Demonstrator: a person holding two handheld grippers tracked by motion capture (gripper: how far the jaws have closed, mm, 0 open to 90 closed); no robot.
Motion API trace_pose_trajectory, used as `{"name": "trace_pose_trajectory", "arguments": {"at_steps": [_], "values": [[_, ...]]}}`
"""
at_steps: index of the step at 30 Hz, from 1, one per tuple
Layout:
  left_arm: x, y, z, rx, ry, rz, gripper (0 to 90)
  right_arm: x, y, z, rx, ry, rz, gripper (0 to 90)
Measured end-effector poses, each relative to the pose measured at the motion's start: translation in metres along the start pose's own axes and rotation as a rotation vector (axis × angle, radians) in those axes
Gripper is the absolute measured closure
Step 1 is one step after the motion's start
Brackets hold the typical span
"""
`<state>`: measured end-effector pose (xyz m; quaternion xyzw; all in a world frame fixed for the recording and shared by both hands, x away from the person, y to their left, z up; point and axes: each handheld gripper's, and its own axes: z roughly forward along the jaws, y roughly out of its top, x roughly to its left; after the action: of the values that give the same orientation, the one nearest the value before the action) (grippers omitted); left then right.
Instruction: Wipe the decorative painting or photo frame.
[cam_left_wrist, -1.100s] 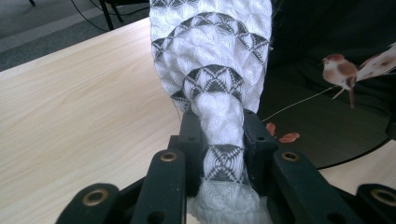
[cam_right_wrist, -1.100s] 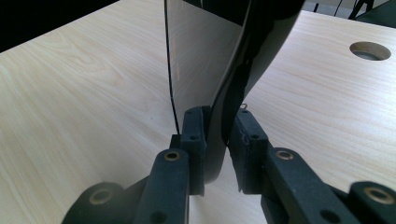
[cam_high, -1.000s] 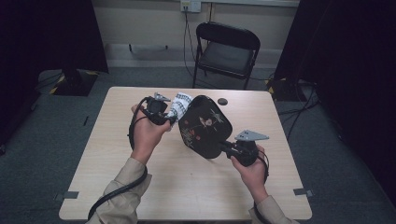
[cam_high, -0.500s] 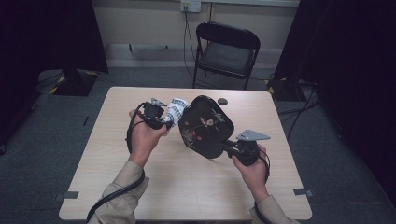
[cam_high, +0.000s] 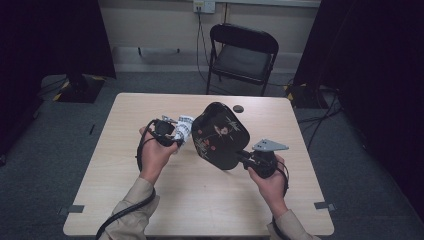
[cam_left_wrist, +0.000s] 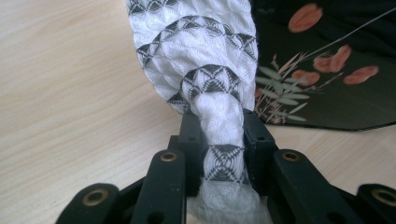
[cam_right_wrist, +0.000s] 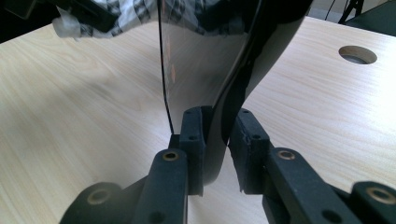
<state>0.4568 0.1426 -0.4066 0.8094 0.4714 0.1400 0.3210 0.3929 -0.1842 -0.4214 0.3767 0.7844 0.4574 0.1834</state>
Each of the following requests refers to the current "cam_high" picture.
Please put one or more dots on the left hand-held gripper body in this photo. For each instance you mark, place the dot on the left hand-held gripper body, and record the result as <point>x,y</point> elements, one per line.
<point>163,131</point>

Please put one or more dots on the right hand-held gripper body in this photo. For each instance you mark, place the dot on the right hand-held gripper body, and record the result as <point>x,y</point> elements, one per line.
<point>265,163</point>

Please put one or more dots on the white patterned cloth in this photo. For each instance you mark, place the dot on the white patterned cloth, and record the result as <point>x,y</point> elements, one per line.
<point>184,128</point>

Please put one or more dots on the person's right hand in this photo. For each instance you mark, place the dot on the person's right hand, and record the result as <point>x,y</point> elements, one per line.
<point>271,190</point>

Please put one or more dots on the person's left hand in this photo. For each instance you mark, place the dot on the person's left hand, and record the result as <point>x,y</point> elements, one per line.
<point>155,158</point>

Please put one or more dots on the black round table cap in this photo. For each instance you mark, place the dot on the black round table cap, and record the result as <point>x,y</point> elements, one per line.
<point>238,108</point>

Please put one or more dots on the small black pen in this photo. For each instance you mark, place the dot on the small black pen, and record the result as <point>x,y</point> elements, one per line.
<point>91,129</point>

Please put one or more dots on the grey tape strip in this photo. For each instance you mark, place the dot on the grey tape strip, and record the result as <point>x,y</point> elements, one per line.
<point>323,205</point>
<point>75,209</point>

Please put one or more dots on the black stand base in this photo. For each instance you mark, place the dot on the black stand base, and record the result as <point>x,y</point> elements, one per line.
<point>80,90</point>
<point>306,96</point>

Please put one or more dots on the black folding chair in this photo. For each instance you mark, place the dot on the black folding chair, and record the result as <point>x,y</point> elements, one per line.
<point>241,60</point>

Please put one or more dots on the black curtain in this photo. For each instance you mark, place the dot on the black curtain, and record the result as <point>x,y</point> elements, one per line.
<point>373,66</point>
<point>50,40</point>

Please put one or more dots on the white wall socket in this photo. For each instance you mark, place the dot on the white wall socket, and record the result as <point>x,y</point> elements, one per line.
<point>204,6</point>

